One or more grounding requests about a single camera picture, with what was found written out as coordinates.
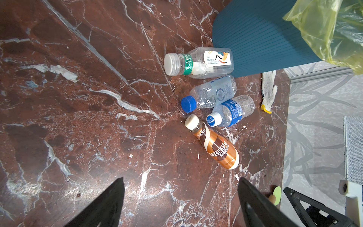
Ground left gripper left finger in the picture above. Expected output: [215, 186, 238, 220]
[66, 178, 125, 227]

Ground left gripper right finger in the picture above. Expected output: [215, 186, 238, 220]
[237, 177, 297, 227]

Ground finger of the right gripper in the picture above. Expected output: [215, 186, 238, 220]
[283, 187, 357, 227]

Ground brown coffee bottle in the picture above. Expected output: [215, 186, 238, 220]
[184, 114, 240, 170]

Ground clear bottle blue white label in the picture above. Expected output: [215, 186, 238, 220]
[206, 95, 255, 127]

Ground square clear bottle blue cap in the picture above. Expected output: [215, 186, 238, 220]
[181, 75, 237, 113]

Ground clear bottle green cap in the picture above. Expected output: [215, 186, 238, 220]
[164, 47, 234, 79]

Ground teal bin with yellow rim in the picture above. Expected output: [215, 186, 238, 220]
[212, 0, 320, 78]

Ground yellow plastic bin liner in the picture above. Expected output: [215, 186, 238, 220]
[283, 0, 363, 75]

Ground white knitted work glove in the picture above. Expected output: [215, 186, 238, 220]
[261, 71, 278, 114]

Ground wooden handled green tool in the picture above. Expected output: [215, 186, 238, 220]
[268, 186, 282, 206]

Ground white wire mesh basket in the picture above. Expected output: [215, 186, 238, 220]
[343, 116, 363, 184]

